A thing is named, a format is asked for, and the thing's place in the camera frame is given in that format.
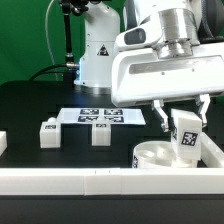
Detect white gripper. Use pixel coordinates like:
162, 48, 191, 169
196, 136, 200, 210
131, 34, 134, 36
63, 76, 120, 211
111, 43, 224, 132

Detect white round stool seat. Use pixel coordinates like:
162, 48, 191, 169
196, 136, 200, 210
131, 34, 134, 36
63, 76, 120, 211
132, 141, 198, 169

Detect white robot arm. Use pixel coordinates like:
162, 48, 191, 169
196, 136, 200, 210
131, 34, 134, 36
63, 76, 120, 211
111, 0, 224, 131

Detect white sheet with markers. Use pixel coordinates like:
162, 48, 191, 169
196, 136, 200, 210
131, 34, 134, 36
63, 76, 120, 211
57, 108, 146, 125

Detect white U-shaped fence wall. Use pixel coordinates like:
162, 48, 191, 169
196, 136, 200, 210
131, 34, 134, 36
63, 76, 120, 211
0, 134, 224, 195

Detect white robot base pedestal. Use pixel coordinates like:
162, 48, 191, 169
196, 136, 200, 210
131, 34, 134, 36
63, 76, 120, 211
74, 2, 120, 88

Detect black cables at base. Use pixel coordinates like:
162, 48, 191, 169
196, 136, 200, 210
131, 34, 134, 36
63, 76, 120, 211
29, 63, 78, 82

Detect black camera stand pole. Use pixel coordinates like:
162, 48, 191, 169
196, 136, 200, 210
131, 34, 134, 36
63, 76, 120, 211
59, 0, 89, 69

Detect white cable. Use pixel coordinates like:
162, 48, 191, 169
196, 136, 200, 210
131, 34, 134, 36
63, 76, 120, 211
44, 0, 59, 81

